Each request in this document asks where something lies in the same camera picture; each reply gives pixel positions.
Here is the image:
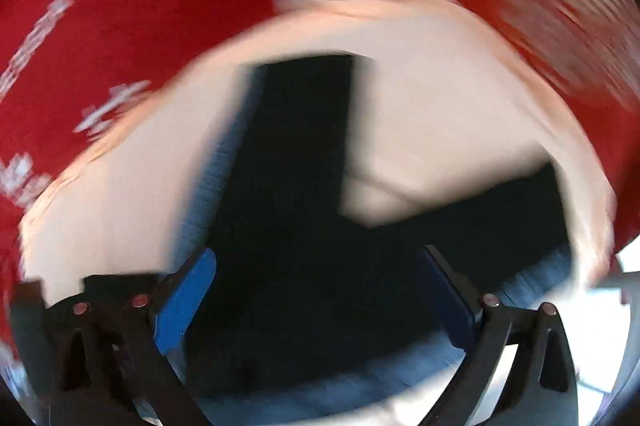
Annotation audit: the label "black pants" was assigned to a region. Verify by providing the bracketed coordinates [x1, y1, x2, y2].
[175, 53, 576, 412]

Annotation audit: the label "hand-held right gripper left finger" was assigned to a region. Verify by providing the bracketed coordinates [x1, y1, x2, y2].
[12, 248, 218, 426]

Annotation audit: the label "peach patterned bed sheet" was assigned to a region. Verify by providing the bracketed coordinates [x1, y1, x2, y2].
[17, 0, 621, 426]

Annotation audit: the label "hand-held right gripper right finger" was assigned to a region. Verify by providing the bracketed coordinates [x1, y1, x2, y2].
[422, 245, 581, 426]

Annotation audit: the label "red blanket with white print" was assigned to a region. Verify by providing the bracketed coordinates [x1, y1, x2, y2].
[0, 0, 640, 357]

